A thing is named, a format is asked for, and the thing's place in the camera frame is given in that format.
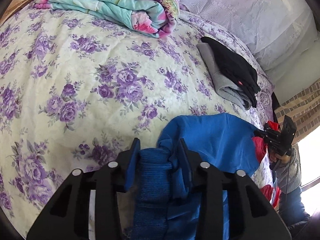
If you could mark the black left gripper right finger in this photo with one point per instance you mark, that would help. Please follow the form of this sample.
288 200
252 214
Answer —
250 215

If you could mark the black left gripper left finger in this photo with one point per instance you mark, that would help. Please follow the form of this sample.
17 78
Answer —
66 215

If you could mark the blue and red pants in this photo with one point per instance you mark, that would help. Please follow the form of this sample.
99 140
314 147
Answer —
165 207

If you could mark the grey sleeved right forearm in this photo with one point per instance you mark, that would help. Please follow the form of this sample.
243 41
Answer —
289 175

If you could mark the right hand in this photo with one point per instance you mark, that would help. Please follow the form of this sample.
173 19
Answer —
274 157

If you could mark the beige checked curtain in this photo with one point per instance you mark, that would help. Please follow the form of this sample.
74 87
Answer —
303 109

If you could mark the red and blue clothes pile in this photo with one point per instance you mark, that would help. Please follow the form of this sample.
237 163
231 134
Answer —
272 194

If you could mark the folded grey pants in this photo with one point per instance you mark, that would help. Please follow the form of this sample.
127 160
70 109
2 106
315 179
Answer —
223 86

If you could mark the folded black pants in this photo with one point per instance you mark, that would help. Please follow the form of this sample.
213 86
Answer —
236 68

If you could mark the purple floral bed quilt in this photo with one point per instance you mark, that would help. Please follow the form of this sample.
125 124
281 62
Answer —
76 90

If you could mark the folded teal floral blanket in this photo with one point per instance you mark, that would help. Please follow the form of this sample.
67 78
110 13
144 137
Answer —
154 18

